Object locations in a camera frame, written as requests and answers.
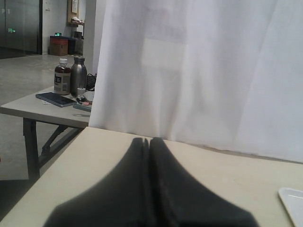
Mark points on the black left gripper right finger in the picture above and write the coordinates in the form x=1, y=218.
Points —
x=180, y=200

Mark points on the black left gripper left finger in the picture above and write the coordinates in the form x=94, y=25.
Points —
x=118, y=200

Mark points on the steel thermos bottle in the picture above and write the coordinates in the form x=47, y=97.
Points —
x=78, y=75

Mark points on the dark drink bottle white cap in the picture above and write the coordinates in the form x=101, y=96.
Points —
x=62, y=78

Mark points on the teal flat case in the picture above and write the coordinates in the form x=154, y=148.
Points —
x=82, y=107

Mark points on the small white jar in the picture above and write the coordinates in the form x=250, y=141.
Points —
x=80, y=92

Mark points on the white plastic tray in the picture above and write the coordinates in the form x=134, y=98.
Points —
x=292, y=200

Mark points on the dark smartphone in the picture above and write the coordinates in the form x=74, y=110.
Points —
x=55, y=99

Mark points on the grey side table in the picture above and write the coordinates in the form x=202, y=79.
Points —
x=69, y=121

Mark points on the white curtain backdrop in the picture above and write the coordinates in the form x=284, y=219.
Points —
x=224, y=74

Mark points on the cardboard box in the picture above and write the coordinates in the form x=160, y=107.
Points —
x=58, y=46

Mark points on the wooden wall board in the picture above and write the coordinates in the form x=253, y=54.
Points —
x=73, y=13

